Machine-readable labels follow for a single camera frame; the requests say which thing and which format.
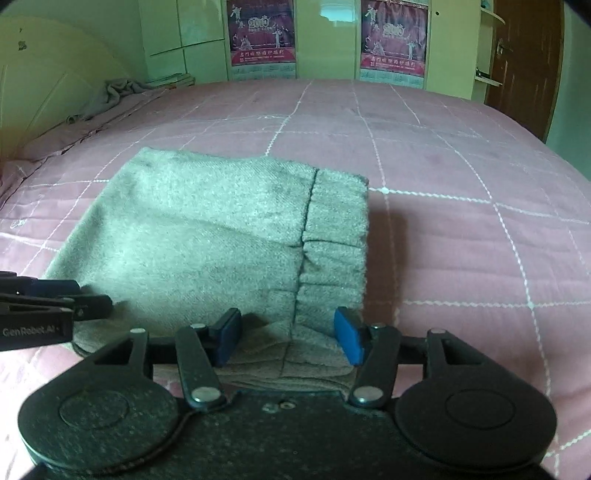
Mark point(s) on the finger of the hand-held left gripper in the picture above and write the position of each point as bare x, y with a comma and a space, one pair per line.
90, 307
55, 287

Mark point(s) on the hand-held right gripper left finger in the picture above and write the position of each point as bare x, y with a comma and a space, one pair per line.
229, 337

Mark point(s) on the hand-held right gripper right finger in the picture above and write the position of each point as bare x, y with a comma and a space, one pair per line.
348, 337

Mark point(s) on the green pants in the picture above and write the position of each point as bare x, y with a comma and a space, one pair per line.
207, 240

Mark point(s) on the pink quilted bedspread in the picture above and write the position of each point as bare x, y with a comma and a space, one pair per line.
461, 230

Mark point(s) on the crumpled grey cloth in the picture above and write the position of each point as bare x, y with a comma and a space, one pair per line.
115, 94

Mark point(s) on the light green headboard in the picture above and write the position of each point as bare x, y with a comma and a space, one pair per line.
55, 83

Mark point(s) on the white corner shelf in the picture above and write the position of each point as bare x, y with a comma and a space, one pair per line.
489, 78

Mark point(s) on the light green wardrobe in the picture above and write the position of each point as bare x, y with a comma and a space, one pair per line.
332, 37

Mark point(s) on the brown wooden door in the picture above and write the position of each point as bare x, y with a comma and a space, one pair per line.
524, 64

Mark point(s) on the wall poster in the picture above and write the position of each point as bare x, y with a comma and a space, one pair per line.
262, 39
393, 41

